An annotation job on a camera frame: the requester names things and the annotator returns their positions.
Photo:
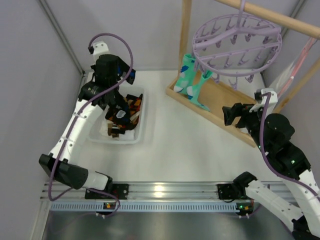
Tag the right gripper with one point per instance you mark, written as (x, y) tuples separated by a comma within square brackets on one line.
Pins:
[(240, 115)]

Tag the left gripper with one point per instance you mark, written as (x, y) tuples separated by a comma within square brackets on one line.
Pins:
[(116, 99)]

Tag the black sock with white stripes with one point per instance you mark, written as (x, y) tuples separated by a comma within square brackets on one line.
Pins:
[(119, 101)]

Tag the teal sock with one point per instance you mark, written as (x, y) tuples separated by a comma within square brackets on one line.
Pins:
[(193, 91), (186, 75)]

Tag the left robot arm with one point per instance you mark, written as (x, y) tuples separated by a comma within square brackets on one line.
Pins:
[(61, 164)]

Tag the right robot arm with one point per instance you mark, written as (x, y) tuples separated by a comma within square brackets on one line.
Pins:
[(272, 134)]

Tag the pile of socks in bin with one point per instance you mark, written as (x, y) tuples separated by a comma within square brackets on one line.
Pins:
[(134, 103)]

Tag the purple round clip hanger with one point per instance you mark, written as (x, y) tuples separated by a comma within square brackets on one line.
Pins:
[(236, 46)]

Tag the clear plastic bag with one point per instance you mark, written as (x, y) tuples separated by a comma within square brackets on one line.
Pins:
[(282, 82)]

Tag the white plastic bin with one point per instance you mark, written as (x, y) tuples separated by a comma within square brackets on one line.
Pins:
[(98, 132)]

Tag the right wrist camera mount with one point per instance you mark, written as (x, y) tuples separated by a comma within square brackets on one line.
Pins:
[(265, 97)]

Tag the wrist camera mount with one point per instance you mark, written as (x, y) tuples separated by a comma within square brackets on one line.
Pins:
[(98, 49), (265, 97)]

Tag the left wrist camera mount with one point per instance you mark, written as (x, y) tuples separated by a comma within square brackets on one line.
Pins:
[(98, 49)]

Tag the aluminium rail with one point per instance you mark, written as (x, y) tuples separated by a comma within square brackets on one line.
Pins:
[(162, 191)]

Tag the perforated cable duct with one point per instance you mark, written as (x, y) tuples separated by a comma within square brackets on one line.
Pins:
[(135, 206)]

